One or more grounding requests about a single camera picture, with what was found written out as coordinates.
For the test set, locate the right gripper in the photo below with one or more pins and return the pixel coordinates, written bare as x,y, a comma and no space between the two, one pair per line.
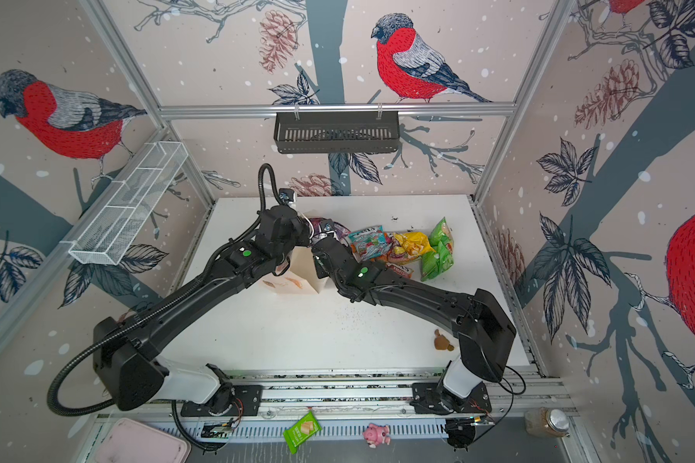
321,269

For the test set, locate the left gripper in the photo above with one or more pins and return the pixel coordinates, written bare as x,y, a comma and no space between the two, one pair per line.
303,229

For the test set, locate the purple snack packet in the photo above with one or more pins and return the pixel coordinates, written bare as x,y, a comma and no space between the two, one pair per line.
323,227

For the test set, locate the beige paper bag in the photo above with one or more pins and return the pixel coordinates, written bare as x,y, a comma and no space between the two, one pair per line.
300,279

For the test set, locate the teal Fox's candy bag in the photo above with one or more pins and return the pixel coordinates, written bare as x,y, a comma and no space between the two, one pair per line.
369,243

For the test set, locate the small colourful candy packet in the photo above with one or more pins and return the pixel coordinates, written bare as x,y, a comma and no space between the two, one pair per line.
401,270

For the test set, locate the yellow chips bag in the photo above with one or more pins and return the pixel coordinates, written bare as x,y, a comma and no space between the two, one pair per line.
408,247

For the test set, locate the green snack packet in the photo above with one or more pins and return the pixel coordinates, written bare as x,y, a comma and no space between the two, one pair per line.
441,258
302,431

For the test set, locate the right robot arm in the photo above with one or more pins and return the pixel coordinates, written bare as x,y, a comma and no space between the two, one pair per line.
484,331

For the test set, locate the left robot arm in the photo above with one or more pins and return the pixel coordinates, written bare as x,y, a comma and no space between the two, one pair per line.
129,362

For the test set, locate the black hanging metal shelf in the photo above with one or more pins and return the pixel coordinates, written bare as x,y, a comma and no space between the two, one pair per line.
337,133

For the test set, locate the brown white plush toy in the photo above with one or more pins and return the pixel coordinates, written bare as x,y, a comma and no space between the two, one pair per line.
442,343

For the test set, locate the pink pig toy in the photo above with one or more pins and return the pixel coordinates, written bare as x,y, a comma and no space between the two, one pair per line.
375,435

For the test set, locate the pink tray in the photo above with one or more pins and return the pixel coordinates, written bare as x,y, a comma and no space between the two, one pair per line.
132,442

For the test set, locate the glass jar with lid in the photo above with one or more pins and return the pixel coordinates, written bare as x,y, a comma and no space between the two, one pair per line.
547,423

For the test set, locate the aluminium rail frame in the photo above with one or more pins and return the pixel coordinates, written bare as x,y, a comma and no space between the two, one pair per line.
346,404

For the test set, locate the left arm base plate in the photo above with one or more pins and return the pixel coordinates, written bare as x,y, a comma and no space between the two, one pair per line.
241,401

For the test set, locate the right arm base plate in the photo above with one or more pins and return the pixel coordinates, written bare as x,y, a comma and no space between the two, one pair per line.
433,399

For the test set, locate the white wire mesh basket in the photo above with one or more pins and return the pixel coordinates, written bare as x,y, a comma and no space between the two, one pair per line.
133,198

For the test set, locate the aluminium horizontal frame bar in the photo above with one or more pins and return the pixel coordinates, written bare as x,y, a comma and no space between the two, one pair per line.
447,109

